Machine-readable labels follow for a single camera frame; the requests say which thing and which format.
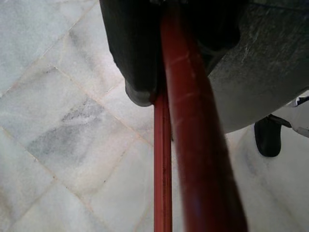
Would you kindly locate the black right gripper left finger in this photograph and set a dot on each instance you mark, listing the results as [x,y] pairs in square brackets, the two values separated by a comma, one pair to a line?
[132,48]

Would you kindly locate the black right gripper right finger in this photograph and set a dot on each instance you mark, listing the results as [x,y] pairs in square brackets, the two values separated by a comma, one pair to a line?
[260,72]

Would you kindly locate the red plastic hanger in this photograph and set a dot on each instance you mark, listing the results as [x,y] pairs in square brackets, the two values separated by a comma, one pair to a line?
[205,145]

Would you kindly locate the black robot right foot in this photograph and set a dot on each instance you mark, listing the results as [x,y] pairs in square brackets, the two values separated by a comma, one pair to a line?
[268,142]

